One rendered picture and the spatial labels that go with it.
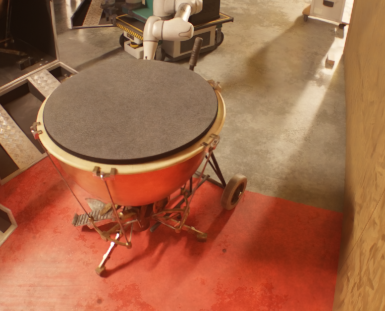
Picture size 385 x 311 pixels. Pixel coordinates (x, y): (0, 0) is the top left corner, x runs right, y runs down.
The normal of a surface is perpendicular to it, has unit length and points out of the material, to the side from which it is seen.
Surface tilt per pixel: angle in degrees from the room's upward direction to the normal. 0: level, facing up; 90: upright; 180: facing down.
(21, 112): 1
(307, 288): 0
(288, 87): 0
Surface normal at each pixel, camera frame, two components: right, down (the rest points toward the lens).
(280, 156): 0.04, -0.77
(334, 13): -0.33, 0.58
